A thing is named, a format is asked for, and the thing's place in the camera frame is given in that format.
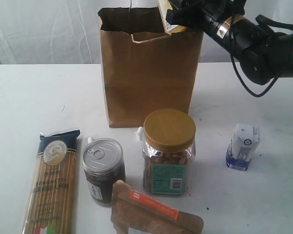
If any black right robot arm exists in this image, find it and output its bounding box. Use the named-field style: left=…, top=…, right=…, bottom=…
left=166, top=0, right=293, bottom=85

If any dark jar with metal lid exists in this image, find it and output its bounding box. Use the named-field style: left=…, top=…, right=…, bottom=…
left=82, top=138, right=126, bottom=206

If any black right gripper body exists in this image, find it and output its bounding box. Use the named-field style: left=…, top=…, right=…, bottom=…
left=166, top=0, right=234, bottom=32

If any spaghetti packet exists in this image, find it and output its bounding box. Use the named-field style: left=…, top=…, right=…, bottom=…
left=21, top=130, right=80, bottom=234

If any small white figurine by jar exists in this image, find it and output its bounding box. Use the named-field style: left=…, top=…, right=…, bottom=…
left=134, top=126, right=144, bottom=141

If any brown paper bag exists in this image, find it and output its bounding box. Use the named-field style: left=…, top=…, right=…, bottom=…
left=98, top=7, right=203, bottom=128

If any white backdrop curtain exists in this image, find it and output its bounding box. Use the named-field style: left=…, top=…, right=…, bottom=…
left=0, top=0, right=293, bottom=66

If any white blue milk carton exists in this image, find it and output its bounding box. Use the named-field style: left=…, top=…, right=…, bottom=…
left=226, top=123, right=260, bottom=171

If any almond jar yellow lid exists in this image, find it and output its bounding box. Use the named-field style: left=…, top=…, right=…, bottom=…
left=142, top=109, right=196, bottom=196

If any brown kraft pouch orange stripe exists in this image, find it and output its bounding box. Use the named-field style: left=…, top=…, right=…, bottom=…
left=111, top=180, right=204, bottom=234

